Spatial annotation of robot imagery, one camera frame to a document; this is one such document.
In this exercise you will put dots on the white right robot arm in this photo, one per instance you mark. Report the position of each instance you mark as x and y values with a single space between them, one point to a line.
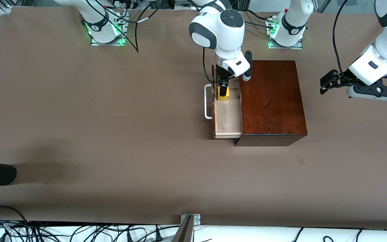
213 30

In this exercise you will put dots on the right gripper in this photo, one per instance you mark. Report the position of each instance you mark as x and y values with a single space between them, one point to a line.
221 73

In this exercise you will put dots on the dark brown wooden cabinet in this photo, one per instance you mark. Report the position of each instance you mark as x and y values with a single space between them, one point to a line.
270 101

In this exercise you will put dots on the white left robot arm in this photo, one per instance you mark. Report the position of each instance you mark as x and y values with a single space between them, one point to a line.
294 20

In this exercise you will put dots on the yellow cube block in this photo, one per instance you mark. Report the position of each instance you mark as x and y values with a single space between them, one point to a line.
223 98

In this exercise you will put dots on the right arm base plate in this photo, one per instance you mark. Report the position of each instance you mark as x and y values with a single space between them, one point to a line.
108 44

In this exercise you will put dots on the grey box with ports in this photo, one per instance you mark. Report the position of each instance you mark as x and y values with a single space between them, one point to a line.
183 5

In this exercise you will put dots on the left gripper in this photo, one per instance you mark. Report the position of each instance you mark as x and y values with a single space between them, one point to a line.
343 79

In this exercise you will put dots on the brown table cover sheet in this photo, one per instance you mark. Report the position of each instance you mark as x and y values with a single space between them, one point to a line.
113 117

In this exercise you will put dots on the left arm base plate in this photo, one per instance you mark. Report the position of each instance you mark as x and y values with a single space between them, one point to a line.
286 47

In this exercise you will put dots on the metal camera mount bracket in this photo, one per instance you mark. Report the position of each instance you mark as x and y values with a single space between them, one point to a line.
186 232

